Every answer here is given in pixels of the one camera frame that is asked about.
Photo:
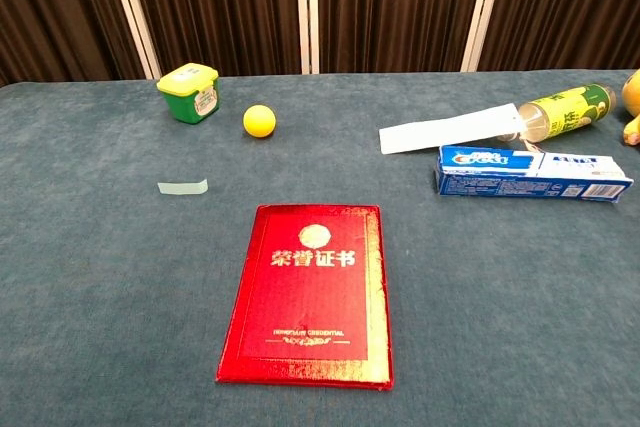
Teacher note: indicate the small pale green paper strip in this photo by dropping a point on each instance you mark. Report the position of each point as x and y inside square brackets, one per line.
[182, 187]

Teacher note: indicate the red gold certificate book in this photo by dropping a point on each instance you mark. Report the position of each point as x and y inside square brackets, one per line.
[310, 297]

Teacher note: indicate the yellow ball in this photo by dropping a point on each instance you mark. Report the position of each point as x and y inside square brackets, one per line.
[259, 121]

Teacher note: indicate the green box with yellow lid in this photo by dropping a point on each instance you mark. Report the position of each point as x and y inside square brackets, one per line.
[189, 97]

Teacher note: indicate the dark folding screen panel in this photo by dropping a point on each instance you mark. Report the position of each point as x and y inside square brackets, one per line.
[395, 7]
[50, 7]
[570, 7]
[225, 7]

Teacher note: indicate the blue white toothpaste box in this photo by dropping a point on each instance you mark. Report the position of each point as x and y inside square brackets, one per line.
[530, 174]

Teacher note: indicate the blue felt table cloth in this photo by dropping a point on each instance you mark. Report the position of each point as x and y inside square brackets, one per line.
[100, 272]

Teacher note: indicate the green yellow drink bottle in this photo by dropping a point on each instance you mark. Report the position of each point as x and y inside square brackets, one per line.
[570, 109]

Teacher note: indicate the yellow fruit at edge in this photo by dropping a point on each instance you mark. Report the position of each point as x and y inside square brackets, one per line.
[632, 107]

